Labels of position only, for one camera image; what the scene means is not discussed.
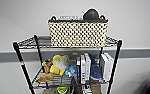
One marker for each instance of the yellow white plush duck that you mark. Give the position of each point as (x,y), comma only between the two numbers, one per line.
(59,65)

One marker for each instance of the small blue plush toy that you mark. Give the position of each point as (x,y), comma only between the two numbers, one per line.
(71,70)

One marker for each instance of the tall wide white box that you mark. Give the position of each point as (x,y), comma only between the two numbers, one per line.
(107,66)

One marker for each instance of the brown orange plush toy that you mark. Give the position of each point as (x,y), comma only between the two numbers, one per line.
(46,77)

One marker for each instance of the slim white box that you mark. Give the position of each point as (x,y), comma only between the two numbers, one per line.
(86,67)

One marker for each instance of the long grey wall band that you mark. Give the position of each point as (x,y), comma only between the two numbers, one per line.
(141,53)

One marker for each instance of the dark grey round plush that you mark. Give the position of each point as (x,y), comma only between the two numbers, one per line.
(91,14)

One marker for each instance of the green round toy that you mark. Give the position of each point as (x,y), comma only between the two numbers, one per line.
(62,90)

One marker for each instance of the tall brown cardboard box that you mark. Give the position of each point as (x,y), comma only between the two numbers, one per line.
(95,87)

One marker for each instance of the black upright bag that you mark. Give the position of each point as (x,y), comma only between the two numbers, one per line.
(74,86)

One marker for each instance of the pale basket with dark spots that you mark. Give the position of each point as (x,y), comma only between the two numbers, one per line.
(77,33)

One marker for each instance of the fashion magazine with face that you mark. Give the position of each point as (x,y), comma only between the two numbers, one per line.
(68,17)

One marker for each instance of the white box with black edge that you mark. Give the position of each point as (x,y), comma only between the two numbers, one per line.
(78,68)

